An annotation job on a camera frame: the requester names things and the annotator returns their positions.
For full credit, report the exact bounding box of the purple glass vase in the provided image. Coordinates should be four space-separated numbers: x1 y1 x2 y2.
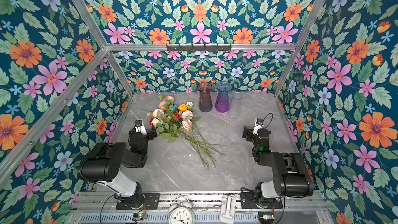
215 82 232 113

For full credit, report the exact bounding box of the clear ribbed glass vase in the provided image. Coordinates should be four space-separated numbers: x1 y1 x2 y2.
230 92 243 118

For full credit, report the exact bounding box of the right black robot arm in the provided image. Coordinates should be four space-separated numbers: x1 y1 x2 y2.
240 124 314 209

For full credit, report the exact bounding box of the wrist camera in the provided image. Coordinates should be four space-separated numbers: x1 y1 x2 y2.
253 118 264 135
133 119 147 135

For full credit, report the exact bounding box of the white clamp bracket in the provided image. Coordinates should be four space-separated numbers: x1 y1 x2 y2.
219 195 236 224

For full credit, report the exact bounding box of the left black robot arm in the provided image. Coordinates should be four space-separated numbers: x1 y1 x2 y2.
78 120 160 209

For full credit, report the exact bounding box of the red rose flower stem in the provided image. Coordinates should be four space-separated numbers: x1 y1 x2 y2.
173 110 199 149

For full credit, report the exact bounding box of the black hook rail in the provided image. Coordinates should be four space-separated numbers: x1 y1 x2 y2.
166 44 232 52

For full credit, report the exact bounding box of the cream rose flower bunch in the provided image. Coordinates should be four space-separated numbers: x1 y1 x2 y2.
147 95 175 128

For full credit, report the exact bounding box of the pink carnation flower stem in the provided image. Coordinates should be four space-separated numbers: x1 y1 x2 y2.
181 110 218 169

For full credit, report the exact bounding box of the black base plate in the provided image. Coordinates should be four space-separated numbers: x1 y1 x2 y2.
239 191 283 209
116 193 160 210

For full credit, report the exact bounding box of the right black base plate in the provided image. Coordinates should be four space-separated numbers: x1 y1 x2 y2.
239 191 283 209

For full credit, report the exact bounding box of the white rosebud flower stem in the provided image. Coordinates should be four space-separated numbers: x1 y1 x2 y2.
186 102 193 111

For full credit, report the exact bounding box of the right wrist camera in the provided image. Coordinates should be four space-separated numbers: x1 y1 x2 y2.
253 118 264 135

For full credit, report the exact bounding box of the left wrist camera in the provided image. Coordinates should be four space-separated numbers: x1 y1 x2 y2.
133 119 147 135

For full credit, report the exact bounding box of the dark maroon glass vase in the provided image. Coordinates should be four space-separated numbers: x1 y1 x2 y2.
197 82 212 113

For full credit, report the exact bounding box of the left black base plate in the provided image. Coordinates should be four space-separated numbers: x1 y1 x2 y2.
116 193 160 210

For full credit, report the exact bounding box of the white alarm clock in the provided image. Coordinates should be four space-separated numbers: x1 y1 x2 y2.
168 201 195 224

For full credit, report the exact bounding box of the orange rose flower stem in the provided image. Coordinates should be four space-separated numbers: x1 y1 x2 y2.
178 104 188 113

